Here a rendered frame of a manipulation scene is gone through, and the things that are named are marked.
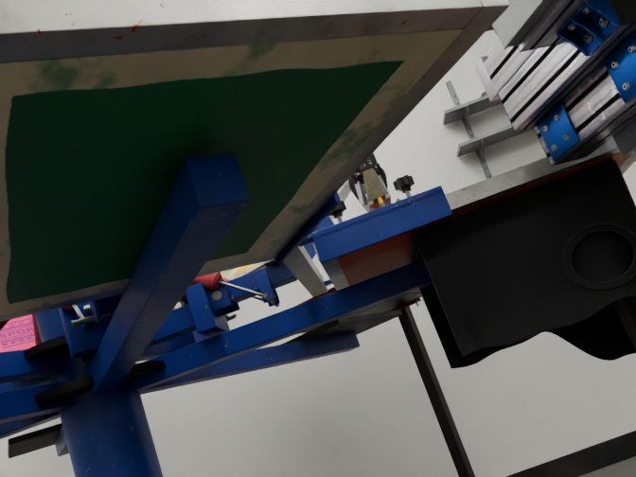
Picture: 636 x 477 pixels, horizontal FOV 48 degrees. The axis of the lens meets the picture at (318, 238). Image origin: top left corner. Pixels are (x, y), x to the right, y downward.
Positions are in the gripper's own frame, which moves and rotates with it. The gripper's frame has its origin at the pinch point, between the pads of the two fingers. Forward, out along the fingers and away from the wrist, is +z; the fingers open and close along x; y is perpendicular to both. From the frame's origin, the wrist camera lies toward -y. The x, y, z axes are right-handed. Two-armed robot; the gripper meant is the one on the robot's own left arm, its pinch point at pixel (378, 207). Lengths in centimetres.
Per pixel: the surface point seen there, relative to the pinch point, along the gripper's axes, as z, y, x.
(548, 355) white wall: 50, -200, 67
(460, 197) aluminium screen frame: 12.1, 29.1, 15.4
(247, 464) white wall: 50, -200, -97
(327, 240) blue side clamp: 11.2, 30.1, -14.7
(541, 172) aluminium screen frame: 13.3, 29.1, 33.4
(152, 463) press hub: 42, 2, -74
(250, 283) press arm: 7.8, 2.8, -37.4
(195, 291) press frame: 6, 8, -50
